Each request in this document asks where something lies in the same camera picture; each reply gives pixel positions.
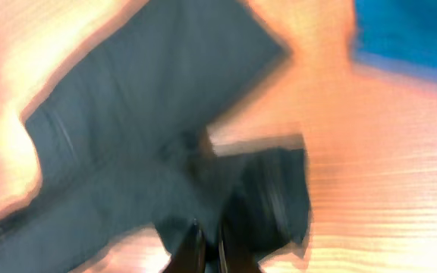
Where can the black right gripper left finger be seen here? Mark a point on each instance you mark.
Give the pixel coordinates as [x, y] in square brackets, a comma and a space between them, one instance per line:
[191, 254]

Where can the blue t-shirt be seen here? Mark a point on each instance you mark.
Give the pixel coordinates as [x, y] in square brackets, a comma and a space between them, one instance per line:
[398, 36]

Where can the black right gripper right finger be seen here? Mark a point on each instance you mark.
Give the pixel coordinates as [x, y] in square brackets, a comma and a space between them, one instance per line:
[233, 256]

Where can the black shorts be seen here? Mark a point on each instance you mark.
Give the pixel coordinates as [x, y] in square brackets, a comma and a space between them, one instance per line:
[119, 142]

